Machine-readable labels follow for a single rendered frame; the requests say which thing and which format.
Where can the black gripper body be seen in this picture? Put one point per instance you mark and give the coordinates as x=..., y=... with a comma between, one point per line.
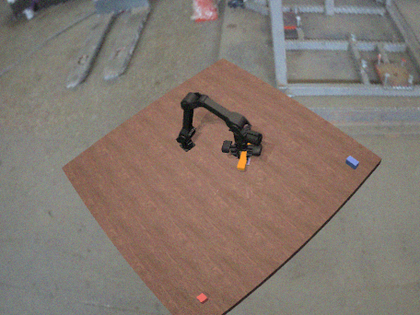
x=243, y=146

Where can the orange bar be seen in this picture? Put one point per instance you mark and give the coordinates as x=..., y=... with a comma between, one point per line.
x=242, y=161

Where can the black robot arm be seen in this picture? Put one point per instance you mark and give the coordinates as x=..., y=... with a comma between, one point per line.
x=234, y=120

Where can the small blue block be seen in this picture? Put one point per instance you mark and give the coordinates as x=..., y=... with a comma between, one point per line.
x=353, y=163

